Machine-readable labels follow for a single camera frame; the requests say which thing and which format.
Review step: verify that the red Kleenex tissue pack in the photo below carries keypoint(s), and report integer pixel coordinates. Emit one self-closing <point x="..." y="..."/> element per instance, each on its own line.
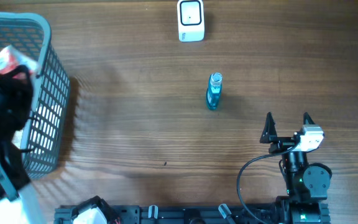
<point x="10" y="58"/>

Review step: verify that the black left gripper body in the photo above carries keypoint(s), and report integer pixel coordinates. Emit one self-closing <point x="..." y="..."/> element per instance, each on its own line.
<point x="7" y="107"/>

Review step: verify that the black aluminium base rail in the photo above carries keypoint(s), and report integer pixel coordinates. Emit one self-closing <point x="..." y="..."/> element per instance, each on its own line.
<point x="134" y="214"/>

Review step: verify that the blue liquid bottle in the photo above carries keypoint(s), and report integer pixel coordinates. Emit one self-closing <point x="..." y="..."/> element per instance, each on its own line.
<point x="213" y="92"/>

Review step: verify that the white barcode scanner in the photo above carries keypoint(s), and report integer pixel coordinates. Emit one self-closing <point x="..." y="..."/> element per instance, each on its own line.
<point x="190" y="15"/>

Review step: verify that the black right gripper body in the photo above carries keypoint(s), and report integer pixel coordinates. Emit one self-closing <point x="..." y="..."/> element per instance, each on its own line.
<point x="283" y="144"/>

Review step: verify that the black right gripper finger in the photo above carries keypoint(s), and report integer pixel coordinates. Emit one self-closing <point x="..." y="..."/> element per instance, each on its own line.
<point x="307" y="120"/>
<point x="269" y="134"/>

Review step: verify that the grey plastic mesh basket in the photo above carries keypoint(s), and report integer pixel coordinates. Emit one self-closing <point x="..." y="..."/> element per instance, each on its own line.
<point x="31" y="34"/>

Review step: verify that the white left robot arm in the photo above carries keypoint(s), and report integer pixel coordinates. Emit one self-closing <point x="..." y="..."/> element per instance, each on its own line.
<point x="18" y="202"/>

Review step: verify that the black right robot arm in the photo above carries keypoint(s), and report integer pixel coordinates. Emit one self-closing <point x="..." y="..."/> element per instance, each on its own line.
<point x="307" y="183"/>

